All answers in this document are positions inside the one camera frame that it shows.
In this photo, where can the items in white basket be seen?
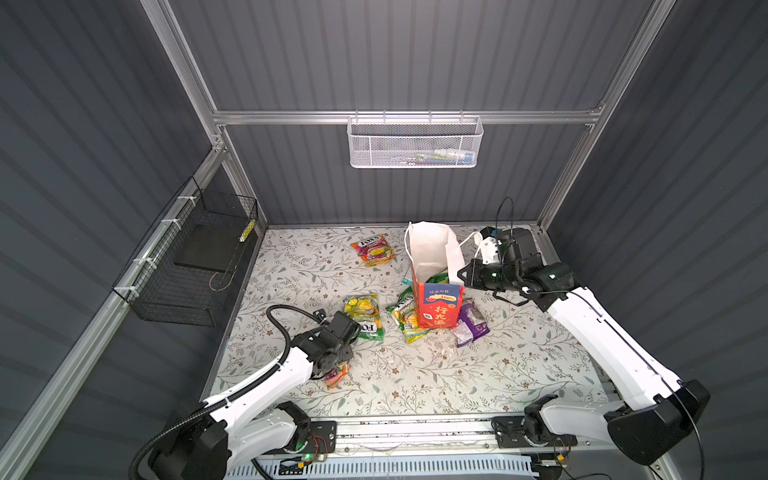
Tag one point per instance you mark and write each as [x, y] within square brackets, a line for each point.
[456, 157]

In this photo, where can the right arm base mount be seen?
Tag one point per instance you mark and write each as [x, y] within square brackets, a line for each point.
[518, 431]

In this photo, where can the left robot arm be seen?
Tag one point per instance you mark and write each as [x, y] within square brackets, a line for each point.
[250, 418]

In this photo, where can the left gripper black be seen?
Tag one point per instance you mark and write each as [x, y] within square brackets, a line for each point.
[334, 361]

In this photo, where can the green Fox's candy bag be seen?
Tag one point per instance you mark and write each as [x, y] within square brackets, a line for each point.
[364, 310]

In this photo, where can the black wire wall basket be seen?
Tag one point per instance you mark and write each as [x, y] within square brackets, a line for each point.
[189, 264]

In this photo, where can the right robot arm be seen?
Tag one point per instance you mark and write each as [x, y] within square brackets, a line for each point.
[655, 409]

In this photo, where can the orange pink Fox's candy bag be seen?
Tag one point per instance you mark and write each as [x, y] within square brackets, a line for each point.
[334, 377]

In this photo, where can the green yellow candy bag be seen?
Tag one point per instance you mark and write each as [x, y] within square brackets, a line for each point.
[439, 278]
[404, 312]

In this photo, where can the red paper gift bag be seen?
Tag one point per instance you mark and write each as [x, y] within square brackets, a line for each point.
[435, 255]

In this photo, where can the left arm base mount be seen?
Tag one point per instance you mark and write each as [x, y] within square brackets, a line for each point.
[313, 436]

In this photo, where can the white wire wall basket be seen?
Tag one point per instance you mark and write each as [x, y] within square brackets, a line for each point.
[380, 142]

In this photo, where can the purple snack packet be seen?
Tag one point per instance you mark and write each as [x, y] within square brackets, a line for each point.
[471, 324]

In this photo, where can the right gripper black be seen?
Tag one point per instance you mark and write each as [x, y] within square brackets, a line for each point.
[474, 273]

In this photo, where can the yellow tube in black basket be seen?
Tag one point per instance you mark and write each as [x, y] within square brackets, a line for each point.
[247, 231]

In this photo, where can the pink Fox's candy bag far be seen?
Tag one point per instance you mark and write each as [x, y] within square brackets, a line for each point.
[374, 250]

